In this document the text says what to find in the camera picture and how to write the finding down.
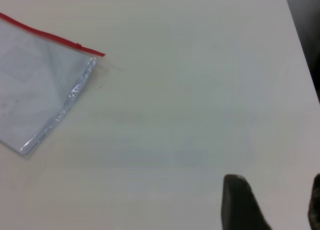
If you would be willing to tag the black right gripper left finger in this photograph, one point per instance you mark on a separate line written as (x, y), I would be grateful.
(240, 207)

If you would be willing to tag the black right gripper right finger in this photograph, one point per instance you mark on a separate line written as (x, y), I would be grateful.
(315, 205)

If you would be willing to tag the clear plastic zip bag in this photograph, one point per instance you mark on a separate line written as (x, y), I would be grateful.
(37, 77)

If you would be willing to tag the red zipper slider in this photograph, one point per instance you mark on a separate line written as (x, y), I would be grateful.
(78, 46)

